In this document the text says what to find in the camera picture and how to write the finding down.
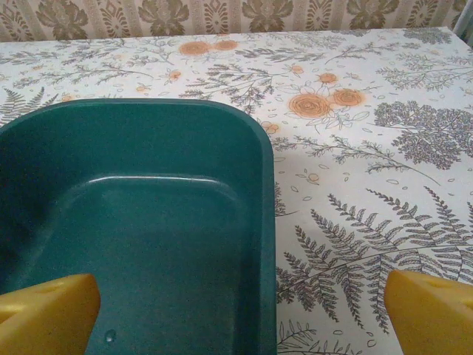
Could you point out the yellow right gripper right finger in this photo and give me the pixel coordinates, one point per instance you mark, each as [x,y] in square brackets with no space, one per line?
[436,318]

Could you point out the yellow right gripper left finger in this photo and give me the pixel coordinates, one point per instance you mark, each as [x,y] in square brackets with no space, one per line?
[44,314]

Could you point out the dark green plastic bin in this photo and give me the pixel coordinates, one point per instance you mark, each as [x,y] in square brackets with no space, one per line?
[155,229]

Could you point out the floral tablecloth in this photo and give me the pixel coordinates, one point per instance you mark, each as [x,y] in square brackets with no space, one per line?
[369,185]

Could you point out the aluminium frame post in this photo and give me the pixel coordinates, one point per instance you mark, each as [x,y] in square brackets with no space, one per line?
[463,16]

